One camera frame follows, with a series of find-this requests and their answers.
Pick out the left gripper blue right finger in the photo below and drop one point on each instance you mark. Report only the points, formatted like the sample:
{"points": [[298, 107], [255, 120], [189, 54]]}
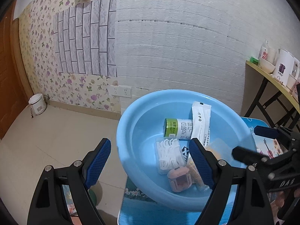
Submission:
{"points": [[201, 163]]}

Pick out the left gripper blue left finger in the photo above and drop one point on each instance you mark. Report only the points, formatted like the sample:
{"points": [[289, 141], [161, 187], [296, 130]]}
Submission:
{"points": [[94, 162]]}

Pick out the clear box of toothpicks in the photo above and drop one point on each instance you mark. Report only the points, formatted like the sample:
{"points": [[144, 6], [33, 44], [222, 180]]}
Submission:
{"points": [[206, 163]]}

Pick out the pink earbud case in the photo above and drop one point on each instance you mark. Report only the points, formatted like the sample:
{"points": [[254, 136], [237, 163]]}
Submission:
{"points": [[179, 179]]}

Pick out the clear box of floss picks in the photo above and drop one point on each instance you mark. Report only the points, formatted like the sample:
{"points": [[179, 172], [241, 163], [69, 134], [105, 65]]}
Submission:
{"points": [[168, 154]]}

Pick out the green white can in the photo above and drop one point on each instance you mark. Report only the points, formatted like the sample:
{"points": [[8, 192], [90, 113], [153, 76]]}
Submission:
{"points": [[178, 128]]}

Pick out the white long pouch packet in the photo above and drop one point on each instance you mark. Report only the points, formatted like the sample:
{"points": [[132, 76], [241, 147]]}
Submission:
{"points": [[201, 114]]}

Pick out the right hand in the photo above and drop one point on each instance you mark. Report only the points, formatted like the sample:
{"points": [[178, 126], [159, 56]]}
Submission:
{"points": [[278, 203]]}

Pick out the trash bin with bag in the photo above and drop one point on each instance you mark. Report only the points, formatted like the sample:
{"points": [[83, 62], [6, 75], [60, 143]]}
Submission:
{"points": [[73, 202]]}

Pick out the small printed folding table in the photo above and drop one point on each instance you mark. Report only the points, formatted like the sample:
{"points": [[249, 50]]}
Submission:
{"points": [[138, 208]]}

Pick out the yellow top folding table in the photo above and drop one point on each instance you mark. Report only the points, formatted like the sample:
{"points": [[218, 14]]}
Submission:
{"points": [[266, 99]]}

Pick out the white rice cooker on floor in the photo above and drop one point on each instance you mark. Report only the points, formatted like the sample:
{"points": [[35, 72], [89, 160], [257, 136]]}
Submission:
{"points": [[37, 104]]}

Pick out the white electric kettle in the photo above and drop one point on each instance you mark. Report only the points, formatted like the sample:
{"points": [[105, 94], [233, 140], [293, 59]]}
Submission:
{"points": [[285, 63]]}

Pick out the wooden door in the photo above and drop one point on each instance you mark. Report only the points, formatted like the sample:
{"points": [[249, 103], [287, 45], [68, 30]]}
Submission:
{"points": [[15, 87]]}

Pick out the white bowl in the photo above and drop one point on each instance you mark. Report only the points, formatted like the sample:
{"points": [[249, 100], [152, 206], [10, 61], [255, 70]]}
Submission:
{"points": [[266, 66]]}

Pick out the small green box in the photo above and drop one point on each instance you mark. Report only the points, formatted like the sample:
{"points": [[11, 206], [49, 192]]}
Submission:
{"points": [[254, 60]]}

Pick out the small white bottle red label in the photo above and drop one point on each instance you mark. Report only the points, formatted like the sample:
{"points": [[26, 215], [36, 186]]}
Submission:
{"points": [[264, 50]]}

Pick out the wall power socket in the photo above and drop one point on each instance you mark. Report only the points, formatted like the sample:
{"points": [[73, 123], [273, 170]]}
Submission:
{"points": [[120, 91]]}

